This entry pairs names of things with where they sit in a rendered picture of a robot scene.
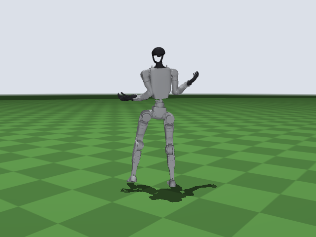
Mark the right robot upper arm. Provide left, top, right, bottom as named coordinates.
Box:
left=171, top=69, right=178, bottom=95

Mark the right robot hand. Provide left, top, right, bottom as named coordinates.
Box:
left=187, top=71, right=199, bottom=86

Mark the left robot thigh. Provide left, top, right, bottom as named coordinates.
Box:
left=135, top=110, right=153, bottom=151

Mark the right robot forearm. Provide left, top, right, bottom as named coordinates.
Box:
left=177, top=81, right=190, bottom=94

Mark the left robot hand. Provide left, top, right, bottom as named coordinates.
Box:
left=118, top=92, right=137, bottom=101

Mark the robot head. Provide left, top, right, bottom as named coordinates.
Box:
left=152, top=47, right=166, bottom=68

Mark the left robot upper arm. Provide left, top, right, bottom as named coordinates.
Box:
left=140, top=69, right=153, bottom=97

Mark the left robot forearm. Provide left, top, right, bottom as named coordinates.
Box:
left=132, top=91, right=151, bottom=101

